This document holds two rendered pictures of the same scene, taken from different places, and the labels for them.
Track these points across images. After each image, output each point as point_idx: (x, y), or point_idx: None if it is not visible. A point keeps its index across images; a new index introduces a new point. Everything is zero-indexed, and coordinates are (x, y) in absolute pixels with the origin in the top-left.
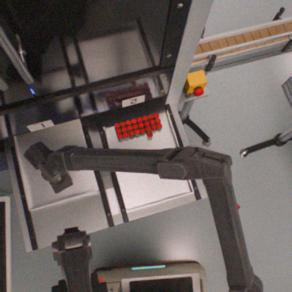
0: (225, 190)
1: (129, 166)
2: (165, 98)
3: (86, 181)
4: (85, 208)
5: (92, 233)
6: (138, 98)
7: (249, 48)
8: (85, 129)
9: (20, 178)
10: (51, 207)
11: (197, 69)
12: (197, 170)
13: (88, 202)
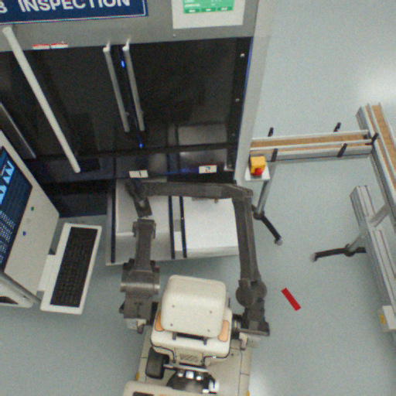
0: (244, 207)
1: (190, 191)
2: (233, 174)
3: (161, 223)
4: (155, 241)
5: (156, 301)
6: (211, 167)
7: (308, 149)
8: None
9: (114, 211)
10: (131, 236)
11: (260, 155)
12: (229, 192)
13: (159, 238)
